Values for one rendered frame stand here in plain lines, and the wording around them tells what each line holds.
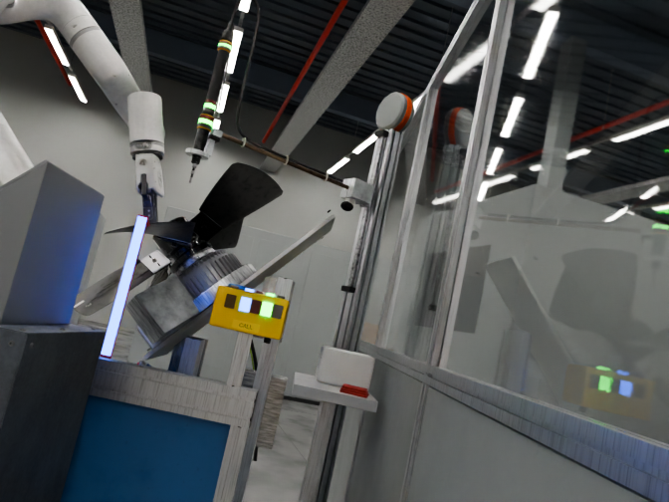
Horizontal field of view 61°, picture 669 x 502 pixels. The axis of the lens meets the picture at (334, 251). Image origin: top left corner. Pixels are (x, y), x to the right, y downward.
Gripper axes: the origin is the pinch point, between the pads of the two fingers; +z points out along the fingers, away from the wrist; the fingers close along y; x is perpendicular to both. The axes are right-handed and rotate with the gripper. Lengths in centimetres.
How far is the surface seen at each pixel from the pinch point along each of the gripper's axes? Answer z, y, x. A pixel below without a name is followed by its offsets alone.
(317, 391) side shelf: 50, 16, -39
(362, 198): -12, 56, -61
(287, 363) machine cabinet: 88, 595, -12
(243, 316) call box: 27.4, -18.5, -23.5
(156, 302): 21.5, 12.4, 2.6
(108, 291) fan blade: 16.8, 21.9, 18.6
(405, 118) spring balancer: -41, 58, -80
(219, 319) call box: 27.6, -18.5, -18.3
